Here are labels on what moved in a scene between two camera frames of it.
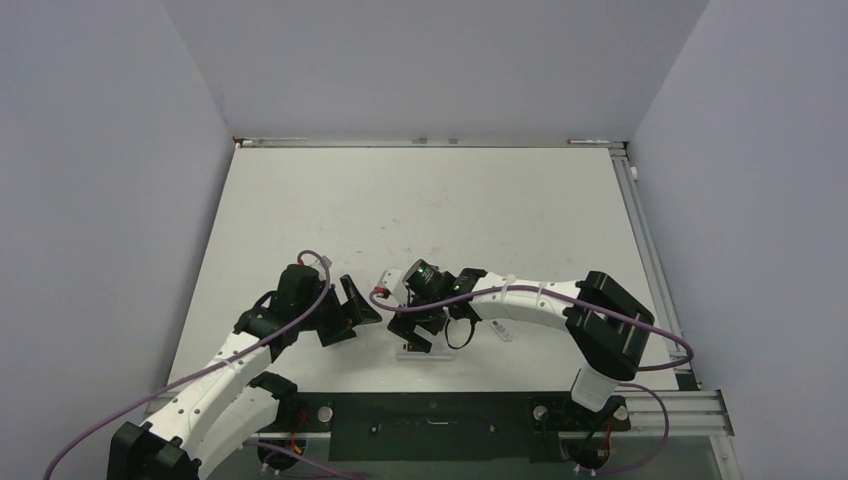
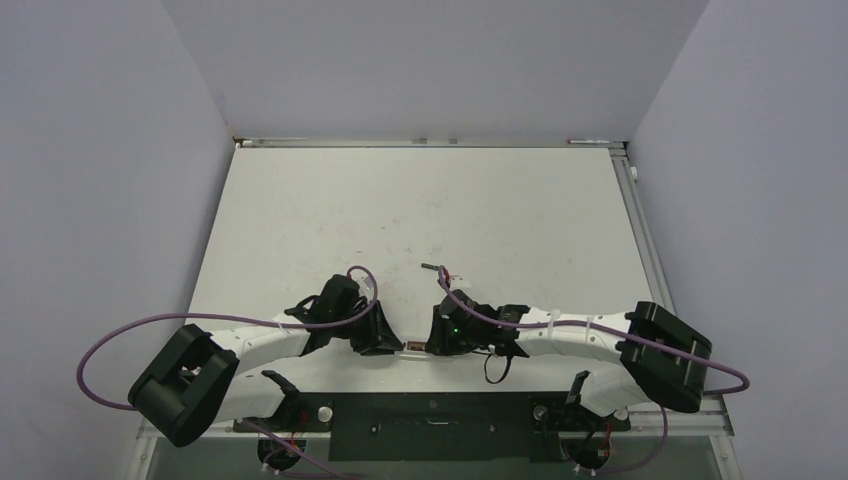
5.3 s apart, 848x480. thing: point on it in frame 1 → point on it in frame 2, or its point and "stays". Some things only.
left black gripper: [353, 313] → [378, 338]
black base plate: [440, 426] stays
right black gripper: [406, 322] → [440, 343]
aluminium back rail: [330, 142] stays
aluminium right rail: [685, 409] stays
